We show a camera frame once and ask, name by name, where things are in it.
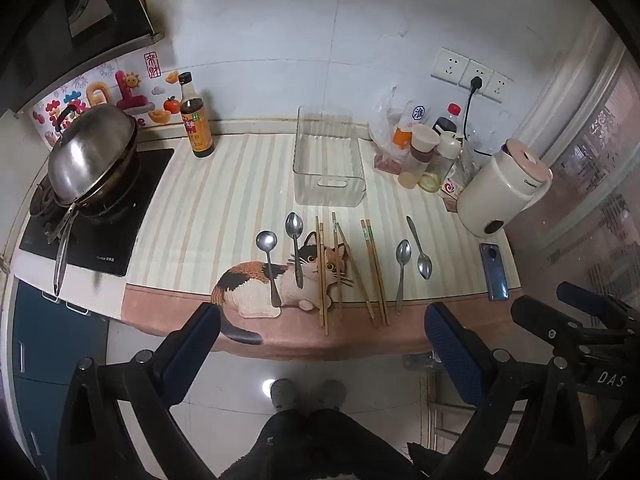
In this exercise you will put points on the spice jar white cap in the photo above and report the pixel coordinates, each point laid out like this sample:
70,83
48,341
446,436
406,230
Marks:
417,160

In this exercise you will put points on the black range hood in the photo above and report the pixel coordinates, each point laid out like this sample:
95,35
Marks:
50,10

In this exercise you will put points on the dark soy sauce bottle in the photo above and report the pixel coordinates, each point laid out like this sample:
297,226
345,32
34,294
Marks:
196,130

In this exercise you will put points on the colourful wall sticker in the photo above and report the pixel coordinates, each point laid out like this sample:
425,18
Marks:
100,92

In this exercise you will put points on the white plastic bag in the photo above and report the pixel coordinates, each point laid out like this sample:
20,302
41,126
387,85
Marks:
382,125

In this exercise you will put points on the cream electric kettle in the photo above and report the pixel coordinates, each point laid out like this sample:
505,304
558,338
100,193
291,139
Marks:
500,185

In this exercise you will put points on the wooden chopstick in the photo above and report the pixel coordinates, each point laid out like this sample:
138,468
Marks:
355,272
319,270
378,270
337,265
324,280
372,270

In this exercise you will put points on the metal rack frame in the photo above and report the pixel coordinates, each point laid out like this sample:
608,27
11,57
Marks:
434,410

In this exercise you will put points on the striped cat print table mat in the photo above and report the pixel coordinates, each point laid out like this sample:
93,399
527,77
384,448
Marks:
225,210

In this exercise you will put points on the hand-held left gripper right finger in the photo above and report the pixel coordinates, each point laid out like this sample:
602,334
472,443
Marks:
452,355

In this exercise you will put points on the frosted window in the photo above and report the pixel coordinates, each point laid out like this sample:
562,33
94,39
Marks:
590,200

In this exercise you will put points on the white wall socket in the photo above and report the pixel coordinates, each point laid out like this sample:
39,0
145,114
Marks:
447,65
477,70
500,87

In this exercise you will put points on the orange bottle white label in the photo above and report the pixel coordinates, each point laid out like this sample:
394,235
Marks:
406,135

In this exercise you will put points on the dark bottle red cap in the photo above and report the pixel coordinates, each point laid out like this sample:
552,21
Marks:
445,125

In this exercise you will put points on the blue smartphone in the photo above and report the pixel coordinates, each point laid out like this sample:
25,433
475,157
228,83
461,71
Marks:
494,272

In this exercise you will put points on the brown box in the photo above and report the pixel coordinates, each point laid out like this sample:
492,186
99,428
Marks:
452,205
386,163

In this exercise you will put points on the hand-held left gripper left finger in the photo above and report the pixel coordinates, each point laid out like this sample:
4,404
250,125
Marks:
190,350

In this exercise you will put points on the blue cabinet door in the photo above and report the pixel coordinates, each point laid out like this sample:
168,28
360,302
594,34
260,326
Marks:
45,350

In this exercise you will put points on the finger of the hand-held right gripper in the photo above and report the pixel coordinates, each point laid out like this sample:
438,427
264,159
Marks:
580,298
537,315

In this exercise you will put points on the round bowl steel spoon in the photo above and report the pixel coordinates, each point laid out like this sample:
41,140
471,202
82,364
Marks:
266,242

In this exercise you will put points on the black gas stove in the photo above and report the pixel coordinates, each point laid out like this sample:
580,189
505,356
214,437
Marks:
135,195

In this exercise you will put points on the packet with red logo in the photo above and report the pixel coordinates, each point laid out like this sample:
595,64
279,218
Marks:
451,190

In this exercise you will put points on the person's black trousers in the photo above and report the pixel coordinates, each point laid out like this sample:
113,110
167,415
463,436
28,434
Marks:
310,440

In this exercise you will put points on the steel wok lid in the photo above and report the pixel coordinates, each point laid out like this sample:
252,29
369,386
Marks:
90,155

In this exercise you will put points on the glass oil bottle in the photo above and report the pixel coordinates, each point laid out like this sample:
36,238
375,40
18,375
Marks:
437,170

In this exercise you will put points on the grey slipper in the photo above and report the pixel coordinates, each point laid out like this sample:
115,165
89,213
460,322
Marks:
332,393
283,393

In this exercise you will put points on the clear plastic container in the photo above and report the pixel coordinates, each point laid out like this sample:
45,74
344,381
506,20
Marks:
327,192

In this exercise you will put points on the steel wok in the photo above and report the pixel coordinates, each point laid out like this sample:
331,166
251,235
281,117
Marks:
62,255

